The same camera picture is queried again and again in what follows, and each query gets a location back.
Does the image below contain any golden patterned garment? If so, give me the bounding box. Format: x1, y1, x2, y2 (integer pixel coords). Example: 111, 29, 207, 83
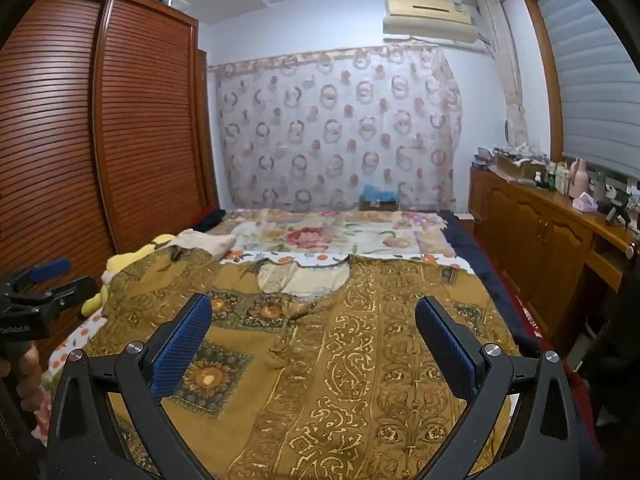
82, 247, 523, 480

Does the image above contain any navy blanket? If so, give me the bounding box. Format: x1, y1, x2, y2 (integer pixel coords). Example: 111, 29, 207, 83
440, 210, 541, 356

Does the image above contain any cardboard box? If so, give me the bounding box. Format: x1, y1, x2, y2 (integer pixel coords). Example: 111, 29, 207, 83
495, 152, 546, 181

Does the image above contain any yellow plush toy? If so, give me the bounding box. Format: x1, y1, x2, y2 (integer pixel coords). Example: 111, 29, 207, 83
82, 234, 176, 317

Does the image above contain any circle print curtain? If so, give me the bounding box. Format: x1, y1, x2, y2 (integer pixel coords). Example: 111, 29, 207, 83
215, 45, 463, 213

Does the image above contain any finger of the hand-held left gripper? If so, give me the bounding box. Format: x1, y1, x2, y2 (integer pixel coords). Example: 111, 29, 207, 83
10, 276, 97, 321
0, 258, 72, 293

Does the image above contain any pink bottle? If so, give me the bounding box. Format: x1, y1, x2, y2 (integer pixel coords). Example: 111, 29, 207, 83
570, 157, 591, 198

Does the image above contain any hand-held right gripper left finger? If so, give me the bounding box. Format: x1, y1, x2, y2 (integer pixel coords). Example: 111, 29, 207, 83
46, 292, 221, 480

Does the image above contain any beige tied window curtain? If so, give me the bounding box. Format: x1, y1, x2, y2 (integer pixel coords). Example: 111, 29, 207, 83
477, 0, 531, 148

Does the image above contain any wooden louvered wardrobe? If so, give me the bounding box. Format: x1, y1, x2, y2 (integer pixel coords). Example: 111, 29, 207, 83
0, 0, 221, 371

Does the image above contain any blue cloth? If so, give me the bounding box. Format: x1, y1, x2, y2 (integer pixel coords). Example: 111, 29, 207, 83
361, 183, 398, 202

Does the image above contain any dark chair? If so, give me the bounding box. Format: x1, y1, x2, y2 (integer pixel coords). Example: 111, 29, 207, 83
565, 240, 640, 480

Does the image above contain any orange fruit print bedsheet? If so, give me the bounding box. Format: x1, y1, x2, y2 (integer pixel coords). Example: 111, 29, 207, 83
30, 249, 473, 441

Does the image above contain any dark cloth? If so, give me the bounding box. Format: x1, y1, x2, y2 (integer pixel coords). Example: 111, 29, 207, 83
192, 206, 228, 233

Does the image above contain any black camera stand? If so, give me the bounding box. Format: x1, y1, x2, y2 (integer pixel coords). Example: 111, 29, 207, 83
597, 187, 636, 226

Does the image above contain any beige air conditioner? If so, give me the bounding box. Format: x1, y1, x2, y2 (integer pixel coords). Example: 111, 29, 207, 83
382, 0, 481, 43

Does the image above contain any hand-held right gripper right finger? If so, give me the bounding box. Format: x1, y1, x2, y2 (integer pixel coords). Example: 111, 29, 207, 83
414, 296, 596, 480

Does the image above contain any person's left hand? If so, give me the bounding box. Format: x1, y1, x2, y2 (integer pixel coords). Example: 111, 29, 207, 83
0, 345, 51, 416

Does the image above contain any wooden sideboard cabinet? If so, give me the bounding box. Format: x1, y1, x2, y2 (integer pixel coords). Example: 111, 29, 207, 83
467, 165, 640, 356

